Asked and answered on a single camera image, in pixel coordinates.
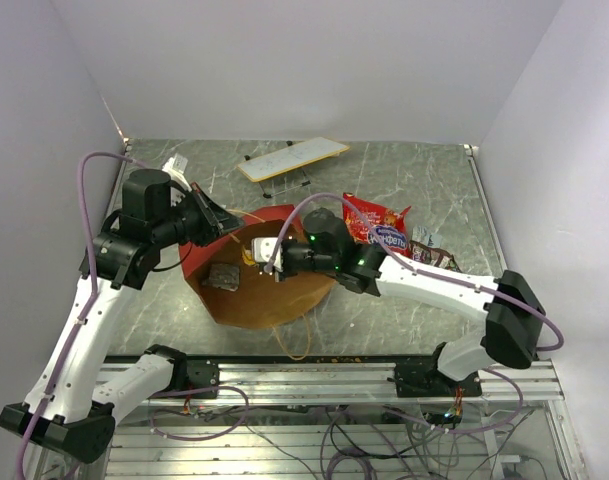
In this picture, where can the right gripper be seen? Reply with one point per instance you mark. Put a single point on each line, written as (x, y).
(285, 271)

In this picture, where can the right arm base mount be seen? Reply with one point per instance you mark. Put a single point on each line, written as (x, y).
(417, 380)

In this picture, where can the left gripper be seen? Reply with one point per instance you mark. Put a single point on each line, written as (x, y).
(215, 219)

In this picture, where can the brown m&m's pack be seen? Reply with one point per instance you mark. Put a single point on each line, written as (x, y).
(436, 257)

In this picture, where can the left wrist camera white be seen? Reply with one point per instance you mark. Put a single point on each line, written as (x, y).
(175, 167)

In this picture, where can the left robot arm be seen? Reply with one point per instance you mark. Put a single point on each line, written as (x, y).
(66, 411)

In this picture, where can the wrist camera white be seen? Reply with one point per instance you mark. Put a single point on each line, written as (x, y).
(267, 252)
(175, 167)

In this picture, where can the small whiteboard on stand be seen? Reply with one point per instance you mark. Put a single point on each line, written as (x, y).
(293, 158)

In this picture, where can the aluminium rail frame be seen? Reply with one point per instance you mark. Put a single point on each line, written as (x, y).
(337, 418)

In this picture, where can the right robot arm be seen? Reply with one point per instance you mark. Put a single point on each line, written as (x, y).
(506, 308)

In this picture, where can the red and brown paper bag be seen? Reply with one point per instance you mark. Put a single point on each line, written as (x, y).
(259, 302)

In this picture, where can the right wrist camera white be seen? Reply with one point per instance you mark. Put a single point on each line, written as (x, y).
(267, 252)

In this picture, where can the small white blue wrapper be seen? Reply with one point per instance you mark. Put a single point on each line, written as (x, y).
(424, 236)

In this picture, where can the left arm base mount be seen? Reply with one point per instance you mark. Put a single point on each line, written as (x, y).
(196, 379)

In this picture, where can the red candy bag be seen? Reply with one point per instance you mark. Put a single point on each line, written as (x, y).
(388, 224)

